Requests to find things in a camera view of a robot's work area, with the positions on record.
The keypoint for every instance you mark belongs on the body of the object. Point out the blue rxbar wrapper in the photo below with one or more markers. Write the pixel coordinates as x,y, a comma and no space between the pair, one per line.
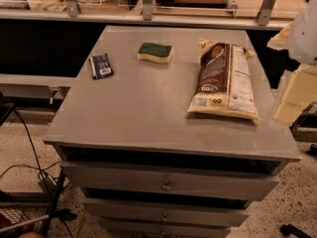
100,66

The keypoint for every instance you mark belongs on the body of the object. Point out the grey metal shelf rail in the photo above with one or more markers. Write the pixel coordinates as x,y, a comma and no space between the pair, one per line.
155,20

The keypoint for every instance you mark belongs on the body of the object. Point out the round metal drawer knob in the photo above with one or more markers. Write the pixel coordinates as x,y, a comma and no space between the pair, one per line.
165,186

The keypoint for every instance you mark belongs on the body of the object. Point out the brown chip bag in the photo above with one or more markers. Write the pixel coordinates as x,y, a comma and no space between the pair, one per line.
224,85

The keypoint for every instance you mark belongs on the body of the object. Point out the green yellow sponge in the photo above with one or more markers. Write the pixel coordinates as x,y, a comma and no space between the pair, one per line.
154,52

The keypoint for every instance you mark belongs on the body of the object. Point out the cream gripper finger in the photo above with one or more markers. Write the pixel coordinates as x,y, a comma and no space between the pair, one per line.
300,92
280,40

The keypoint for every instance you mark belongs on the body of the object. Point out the grey drawer cabinet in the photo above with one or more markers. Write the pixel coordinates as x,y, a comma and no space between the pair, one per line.
121,137

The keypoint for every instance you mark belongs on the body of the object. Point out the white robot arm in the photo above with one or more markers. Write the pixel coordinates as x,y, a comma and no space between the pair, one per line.
300,39

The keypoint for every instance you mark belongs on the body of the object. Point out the black stand leg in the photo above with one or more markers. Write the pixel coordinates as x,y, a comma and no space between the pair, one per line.
53,189

